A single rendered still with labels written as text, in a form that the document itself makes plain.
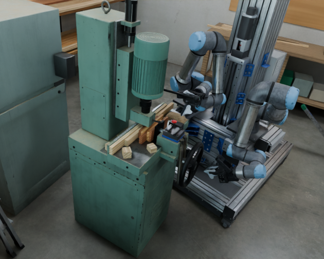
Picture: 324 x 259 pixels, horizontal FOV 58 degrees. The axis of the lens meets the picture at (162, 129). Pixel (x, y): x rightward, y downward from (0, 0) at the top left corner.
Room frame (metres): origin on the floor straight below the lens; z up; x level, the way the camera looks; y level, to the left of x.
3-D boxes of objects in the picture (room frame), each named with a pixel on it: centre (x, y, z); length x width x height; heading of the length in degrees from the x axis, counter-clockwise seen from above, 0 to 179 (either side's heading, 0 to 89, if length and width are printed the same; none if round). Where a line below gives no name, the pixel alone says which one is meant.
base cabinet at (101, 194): (1.49, 0.22, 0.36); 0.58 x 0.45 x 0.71; 65
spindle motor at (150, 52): (1.44, 0.11, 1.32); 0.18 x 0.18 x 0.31
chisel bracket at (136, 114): (1.45, 0.13, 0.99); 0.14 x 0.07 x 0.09; 65
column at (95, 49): (1.57, 0.37, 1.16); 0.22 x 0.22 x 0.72; 65
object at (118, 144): (1.46, 0.12, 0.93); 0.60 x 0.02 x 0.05; 155
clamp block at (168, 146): (1.37, -0.07, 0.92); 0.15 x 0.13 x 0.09; 155
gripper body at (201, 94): (1.60, -0.18, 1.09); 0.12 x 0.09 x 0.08; 155
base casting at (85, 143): (1.50, 0.22, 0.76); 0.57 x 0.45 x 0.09; 65
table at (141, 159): (1.40, 0.01, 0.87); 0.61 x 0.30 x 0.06; 155
